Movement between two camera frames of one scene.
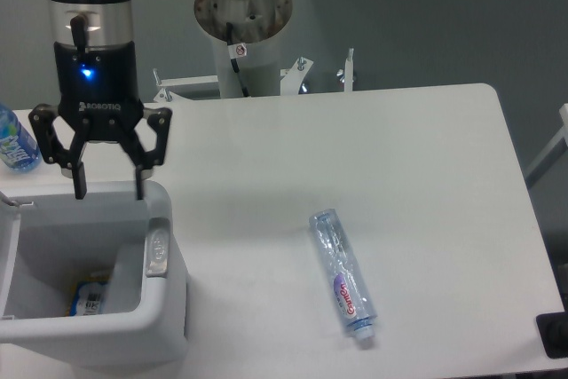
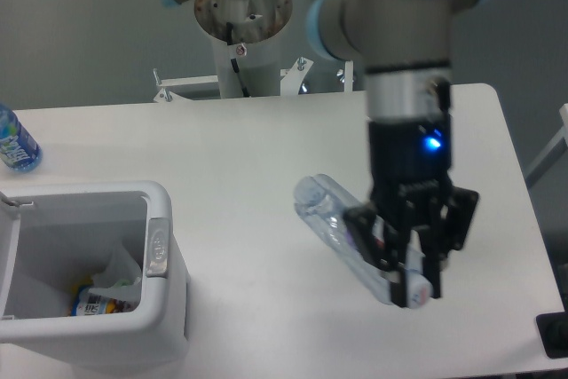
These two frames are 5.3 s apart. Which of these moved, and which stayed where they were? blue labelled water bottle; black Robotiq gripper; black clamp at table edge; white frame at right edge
Moved: black Robotiq gripper
Stayed: black clamp at table edge; blue labelled water bottle; white frame at right edge
